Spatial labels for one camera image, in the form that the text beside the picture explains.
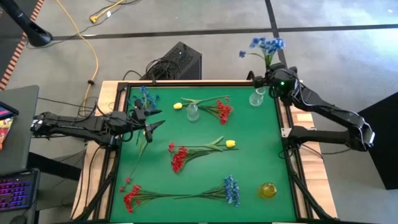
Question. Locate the black computer mouse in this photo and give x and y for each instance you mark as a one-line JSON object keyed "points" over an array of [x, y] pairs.
{"points": [[18, 220]]}

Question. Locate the silver metal bracket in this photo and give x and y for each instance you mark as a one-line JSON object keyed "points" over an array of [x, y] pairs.
{"points": [[284, 132]]}

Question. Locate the black stand pole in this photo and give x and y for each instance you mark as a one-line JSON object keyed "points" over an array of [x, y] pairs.
{"points": [[34, 32]]}

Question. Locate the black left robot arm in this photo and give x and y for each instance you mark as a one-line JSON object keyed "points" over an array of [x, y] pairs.
{"points": [[77, 127]]}

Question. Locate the yellow glass vase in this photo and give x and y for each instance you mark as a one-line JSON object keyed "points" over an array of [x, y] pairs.
{"points": [[267, 190]]}

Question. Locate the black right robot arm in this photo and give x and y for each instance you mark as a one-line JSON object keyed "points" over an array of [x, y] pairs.
{"points": [[326, 105]]}

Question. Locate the backlit rainbow keyboard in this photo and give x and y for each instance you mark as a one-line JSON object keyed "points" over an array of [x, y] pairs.
{"points": [[15, 191]]}

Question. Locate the long green stem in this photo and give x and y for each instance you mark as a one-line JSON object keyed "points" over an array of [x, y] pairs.
{"points": [[130, 197]]}

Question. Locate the yellow artificial tulip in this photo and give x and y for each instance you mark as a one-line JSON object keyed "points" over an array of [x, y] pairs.
{"points": [[230, 143], [177, 106], [143, 147]]}

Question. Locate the black computer tower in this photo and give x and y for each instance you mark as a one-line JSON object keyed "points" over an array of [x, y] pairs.
{"points": [[183, 59]]}

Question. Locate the orange striped floor mat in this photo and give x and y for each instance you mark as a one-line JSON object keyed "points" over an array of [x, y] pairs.
{"points": [[17, 51]]}

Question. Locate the black frame corner bracket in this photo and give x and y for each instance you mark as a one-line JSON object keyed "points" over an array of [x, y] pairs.
{"points": [[249, 75]]}

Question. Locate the clear ribbed glass vase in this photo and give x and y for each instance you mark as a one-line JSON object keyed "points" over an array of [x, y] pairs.
{"points": [[192, 113]]}

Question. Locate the black aluminium table frame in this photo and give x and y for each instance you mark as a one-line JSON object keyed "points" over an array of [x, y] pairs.
{"points": [[202, 83]]}

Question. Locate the dark tablet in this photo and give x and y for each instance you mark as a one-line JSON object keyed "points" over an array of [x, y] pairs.
{"points": [[6, 110]]}

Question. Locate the grey side desk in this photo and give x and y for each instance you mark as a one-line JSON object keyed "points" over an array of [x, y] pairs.
{"points": [[21, 140]]}

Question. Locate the black box panel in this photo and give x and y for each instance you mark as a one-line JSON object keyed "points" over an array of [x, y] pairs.
{"points": [[381, 140]]}

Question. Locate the colourful snack bag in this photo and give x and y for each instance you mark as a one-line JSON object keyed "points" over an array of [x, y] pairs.
{"points": [[5, 130]]}

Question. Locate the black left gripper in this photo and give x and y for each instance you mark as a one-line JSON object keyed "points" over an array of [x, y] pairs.
{"points": [[119, 123]]}

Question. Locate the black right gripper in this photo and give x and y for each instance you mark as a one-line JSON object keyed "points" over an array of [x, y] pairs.
{"points": [[281, 82]]}

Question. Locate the red artificial flower bunch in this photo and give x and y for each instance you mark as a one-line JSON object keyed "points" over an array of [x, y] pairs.
{"points": [[179, 158], [223, 112]]}

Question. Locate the clear round glass vase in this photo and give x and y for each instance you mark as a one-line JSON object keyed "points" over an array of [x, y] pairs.
{"points": [[256, 99]]}

